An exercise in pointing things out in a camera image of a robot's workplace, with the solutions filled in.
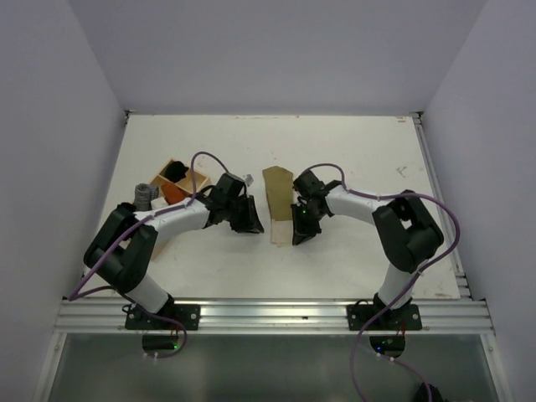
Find grey striped rolled cloth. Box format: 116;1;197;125
134;183;159;211

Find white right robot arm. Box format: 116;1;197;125
291;171;444;329

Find black object bottom corner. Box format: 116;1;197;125
412;383;447;402

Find wooden divided organizer box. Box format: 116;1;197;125
148;157;212;263

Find olive and cream underwear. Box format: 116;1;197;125
262;166;294;247

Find white rolled cloth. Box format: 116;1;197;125
151;197;168;210

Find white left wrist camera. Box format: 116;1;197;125
243;174;254;187

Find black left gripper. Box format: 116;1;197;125
224;193;264;233

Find black rolled cloth compartment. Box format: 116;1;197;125
117;202;134;210
163;161;188;183

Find black rolled cloth far compartment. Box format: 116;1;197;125
163;161;188;183

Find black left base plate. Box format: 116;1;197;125
121;304;201;331

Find aluminium front rail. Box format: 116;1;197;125
53;297;494;335

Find black rolled cloth near compartment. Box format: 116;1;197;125
117;202;134;210

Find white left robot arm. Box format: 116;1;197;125
80;173;264;329

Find orange rolled cloth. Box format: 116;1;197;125
161;182;188;205

